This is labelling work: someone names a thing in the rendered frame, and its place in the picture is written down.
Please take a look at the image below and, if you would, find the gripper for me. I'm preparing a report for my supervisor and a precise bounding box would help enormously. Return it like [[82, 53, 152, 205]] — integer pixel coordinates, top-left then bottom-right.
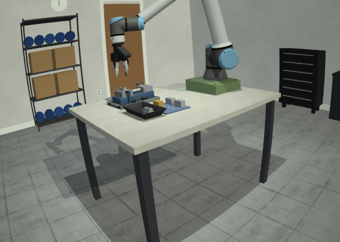
[[110, 42, 129, 78]]

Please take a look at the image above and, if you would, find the yellow rectangular block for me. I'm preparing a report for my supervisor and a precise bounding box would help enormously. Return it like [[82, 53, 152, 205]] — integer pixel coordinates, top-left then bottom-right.
[[153, 100, 164, 107]]

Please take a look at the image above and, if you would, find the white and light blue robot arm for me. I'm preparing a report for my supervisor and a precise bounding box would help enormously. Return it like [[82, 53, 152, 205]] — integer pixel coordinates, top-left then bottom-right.
[[110, 0, 239, 81]]

